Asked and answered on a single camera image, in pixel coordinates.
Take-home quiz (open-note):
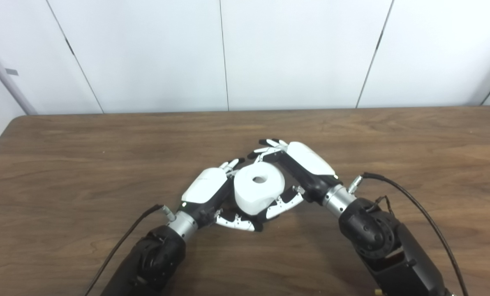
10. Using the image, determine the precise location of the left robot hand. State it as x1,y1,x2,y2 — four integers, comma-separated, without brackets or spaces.
177,157,266,232

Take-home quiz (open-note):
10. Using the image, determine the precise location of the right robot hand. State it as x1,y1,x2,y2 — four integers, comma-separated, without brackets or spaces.
247,139,343,220

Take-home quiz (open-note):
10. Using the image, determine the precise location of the round white piece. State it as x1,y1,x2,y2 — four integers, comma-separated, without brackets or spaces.
234,162,286,216

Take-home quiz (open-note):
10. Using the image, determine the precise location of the grey corner trim strip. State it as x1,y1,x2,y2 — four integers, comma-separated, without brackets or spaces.
0,39,38,116

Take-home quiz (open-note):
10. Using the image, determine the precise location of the thin black wire loop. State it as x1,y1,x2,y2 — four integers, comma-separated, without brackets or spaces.
368,195,395,216

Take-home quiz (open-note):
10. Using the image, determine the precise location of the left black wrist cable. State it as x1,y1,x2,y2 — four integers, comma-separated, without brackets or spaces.
84,204,176,296

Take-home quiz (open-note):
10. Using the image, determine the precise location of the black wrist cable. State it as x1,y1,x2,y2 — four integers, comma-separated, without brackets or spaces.
348,172,469,296
84,204,176,296

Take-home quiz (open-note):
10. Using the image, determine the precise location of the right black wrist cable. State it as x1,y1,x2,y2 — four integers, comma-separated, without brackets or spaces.
348,172,469,296

